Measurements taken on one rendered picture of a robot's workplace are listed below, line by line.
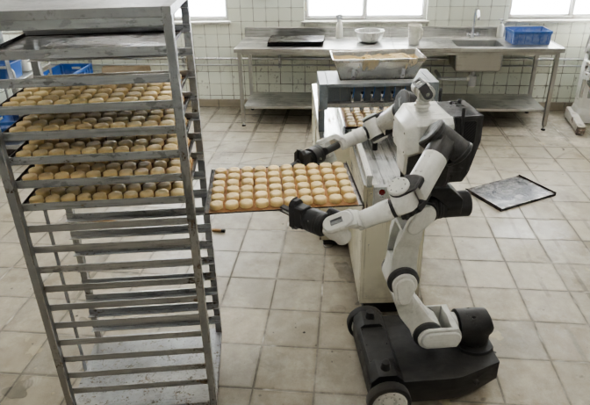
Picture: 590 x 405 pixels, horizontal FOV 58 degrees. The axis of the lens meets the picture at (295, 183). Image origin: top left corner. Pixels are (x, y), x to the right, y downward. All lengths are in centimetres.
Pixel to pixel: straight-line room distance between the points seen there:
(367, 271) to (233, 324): 82
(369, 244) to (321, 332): 56
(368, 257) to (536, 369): 100
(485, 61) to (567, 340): 351
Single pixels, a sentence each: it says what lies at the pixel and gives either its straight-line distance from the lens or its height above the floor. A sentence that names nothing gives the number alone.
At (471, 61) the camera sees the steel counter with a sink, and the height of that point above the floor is 73.
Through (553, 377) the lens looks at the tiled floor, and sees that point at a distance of 307.
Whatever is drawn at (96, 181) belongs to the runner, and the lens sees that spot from 200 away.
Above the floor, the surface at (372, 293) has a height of 15.
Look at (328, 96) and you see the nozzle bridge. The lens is 334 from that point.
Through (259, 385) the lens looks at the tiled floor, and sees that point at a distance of 280.
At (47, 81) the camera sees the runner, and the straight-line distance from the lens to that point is 192.
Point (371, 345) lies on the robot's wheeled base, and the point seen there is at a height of 19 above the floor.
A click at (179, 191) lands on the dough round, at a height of 115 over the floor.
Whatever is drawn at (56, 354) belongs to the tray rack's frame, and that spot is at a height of 48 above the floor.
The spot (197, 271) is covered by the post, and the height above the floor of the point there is 85.
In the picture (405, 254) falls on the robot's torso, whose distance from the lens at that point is 237.
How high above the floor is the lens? 202
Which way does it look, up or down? 26 degrees down
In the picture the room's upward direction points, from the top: 1 degrees counter-clockwise
